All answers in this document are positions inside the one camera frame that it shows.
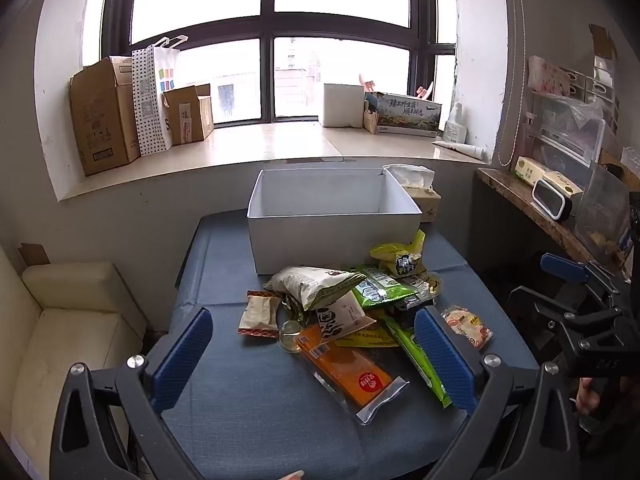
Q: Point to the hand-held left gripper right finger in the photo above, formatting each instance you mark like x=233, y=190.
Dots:
x=445, y=360

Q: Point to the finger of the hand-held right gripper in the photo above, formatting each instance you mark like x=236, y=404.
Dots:
x=550, y=310
x=562, y=266

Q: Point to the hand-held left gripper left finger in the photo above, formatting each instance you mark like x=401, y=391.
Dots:
x=182, y=355

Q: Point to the yellow snack packet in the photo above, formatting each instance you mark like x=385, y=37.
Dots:
x=365, y=341

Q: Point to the grey striped chip bag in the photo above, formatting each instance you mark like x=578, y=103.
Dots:
x=310, y=285

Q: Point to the white storage box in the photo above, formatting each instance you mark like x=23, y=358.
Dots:
x=325, y=245

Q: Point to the person's right hand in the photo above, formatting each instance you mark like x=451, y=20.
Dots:
x=586, y=396

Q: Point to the person's left hand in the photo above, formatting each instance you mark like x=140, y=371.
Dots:
x=294, y=475

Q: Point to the long green snack packet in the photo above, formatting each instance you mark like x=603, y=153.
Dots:
x=412, y=355

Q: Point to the small pink-white snack packet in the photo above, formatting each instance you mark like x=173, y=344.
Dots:
x=467, y=327

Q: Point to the clear plastic container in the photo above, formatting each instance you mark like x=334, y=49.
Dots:
x=600, y=210

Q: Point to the white-framed clock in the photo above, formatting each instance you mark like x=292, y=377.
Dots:
x=550, y=197

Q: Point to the dark clear snack packet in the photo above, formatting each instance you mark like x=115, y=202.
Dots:
x=424, y=285

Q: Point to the small red-white snack packet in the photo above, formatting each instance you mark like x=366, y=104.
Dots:
x=257, y=312

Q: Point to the blue tablecloth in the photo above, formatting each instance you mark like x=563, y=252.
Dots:
x=250, y=410

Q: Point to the marble shelf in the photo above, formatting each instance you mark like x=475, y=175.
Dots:
x=510, y=190

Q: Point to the green clear snack packet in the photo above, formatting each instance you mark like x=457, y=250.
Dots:
x=375, y=290

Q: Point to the orange snack in clear wrap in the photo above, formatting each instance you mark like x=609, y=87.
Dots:
x=345, y=370

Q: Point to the green-white carton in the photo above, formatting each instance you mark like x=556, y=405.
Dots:
x=527, y=170

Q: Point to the white packet with black characters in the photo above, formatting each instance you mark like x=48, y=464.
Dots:
x=345, y=317

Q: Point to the clear round jelly cup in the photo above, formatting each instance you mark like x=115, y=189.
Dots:
x=290, y=337

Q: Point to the yellow-green snack packet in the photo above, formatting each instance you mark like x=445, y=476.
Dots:
x=395, y=260

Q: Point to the cream sofa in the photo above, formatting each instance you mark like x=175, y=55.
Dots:
x=65, y=340

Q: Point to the clear plastic storage bin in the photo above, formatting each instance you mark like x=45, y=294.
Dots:
x=565, y=130

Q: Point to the tissue pack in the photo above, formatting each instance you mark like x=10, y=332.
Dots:
x=425, y=205

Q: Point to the white tube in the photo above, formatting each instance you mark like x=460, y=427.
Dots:
x=462, y=150

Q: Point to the white bottle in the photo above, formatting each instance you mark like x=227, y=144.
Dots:
x=454, y=127

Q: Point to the cardboard scrap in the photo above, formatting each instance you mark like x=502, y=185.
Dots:
x=32, y=253

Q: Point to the pink printed pack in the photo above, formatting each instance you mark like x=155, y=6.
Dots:
x=547, y=75

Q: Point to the printed landscape gift box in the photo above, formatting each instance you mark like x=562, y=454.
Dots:
x=405, y=115

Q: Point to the marble windowsill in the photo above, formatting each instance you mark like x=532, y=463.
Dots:
x=260, y=150

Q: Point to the pink plastic item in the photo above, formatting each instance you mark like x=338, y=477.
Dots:
x=424, y=91
x=366, y=81

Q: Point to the cardboard flap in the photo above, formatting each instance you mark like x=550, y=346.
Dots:
x=602, y=42

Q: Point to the small labelled cardboard box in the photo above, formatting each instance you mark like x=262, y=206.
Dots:
x=182, y=117

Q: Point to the brown wooden holder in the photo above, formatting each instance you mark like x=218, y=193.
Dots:
x=370, y=120

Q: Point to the polka dot paper bag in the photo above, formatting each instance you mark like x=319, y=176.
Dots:
x=150, y=110

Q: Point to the large cardboard box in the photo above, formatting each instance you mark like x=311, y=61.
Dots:
x=100, y=120

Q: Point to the black window frame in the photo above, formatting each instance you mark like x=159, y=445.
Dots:
x=266, y=35

